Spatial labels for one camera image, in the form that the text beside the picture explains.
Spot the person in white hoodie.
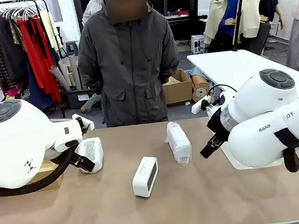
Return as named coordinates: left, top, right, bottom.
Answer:
left=78, top=0, right=109, bottom=27

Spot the bubble-wrapped clock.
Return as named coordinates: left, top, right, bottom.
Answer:
left=73, top=136, right=108, bottom=176
left=162, top=119, right=195, bottom=168

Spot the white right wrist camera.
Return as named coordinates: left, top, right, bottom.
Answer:
left=189, top=94, right=214, bottom=115

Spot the white computer case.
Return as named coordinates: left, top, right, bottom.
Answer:
left=188, top=33, right=209, bottom=56

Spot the dark plastic bin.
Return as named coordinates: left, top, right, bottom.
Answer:
left=65, top=84, right=104, bottom=112

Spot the black metal clothes rack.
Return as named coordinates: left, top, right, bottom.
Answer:
left=0, top=0, right=68, bottom=130

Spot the navy hanging garment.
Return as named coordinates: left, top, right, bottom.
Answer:
left=24, top=57, right=56, bottom=113

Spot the red hanging dress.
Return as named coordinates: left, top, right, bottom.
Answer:
left=15, top=14, right=62, bottom=107

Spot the person in grey jacket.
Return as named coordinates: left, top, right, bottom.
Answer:
left=67, top=0, right=189, bottom=134

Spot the open brown cardboard box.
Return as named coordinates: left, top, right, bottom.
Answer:
left=25, top=157, right=66, bottom=193

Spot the white side table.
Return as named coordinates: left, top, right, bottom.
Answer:
left=186, top=38, right=299, bottom=114

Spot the mannequin beige coat blue shirt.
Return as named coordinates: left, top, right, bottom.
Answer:
left=198, top=0, right=253, bottom=54

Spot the white unwrapped digital clock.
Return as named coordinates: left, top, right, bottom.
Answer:
left=128, top=154, right=164, bottom=200

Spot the clear plastic container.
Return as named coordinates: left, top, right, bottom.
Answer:
left=219, top=134, right=286, bottom=175

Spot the cream cardboard tube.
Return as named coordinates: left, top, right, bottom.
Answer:
left=58, top=57, right=77, bottom=90

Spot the black hanging garment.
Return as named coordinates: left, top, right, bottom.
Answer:
left=0, top=13, right=31, bottom=86

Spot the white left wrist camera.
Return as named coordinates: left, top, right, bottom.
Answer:
left=71, top=111, right=96, bottom=134

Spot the brown cardboard storage box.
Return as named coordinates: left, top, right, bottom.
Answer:
left=160, top=67, right=197, bottom=108

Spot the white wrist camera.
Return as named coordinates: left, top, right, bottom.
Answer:
left=189, top=94, right=214, bottom=115
left=71, top=111, right=96, bottom=134

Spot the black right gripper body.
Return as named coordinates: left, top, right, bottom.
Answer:
left=204, top=106, right=233, bottom=142

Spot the thin black camera cable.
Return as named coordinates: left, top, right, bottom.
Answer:
left=207, top=81, right=240, bottom=106

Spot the brown cardboard spool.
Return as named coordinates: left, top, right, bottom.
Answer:
left=188, top=72, right=214, bottom=104

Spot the grey cardboard tube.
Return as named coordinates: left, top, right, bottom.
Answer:
left=69, top=54, right=84, bottom=92

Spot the grey step stool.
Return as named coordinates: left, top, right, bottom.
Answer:
left=64, top=39, right=81, bottom=58

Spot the cream hanging garment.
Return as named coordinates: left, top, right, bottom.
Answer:
left=38, top=9, right=60, bottom=54

